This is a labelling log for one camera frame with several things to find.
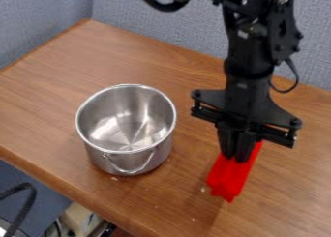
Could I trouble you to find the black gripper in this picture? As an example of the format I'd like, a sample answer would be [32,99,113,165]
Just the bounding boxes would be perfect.
[189,75,303,163]

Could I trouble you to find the red plastic block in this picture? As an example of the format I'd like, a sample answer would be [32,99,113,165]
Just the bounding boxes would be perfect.
[207,142,263,202]

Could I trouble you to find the metal pot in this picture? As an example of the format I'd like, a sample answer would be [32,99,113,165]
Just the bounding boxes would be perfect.
[74,84,177,176]

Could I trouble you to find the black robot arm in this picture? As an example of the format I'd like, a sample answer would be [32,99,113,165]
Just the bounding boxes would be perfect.
[144,0,303,163]

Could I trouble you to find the beige box under table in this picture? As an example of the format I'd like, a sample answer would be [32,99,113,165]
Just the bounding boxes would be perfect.
[60,202,104,237]

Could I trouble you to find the black chair part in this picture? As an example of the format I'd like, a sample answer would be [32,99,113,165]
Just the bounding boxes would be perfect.
[0,183,37,237]

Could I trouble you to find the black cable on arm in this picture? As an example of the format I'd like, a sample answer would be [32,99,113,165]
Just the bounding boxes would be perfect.
[268,57,300,94]

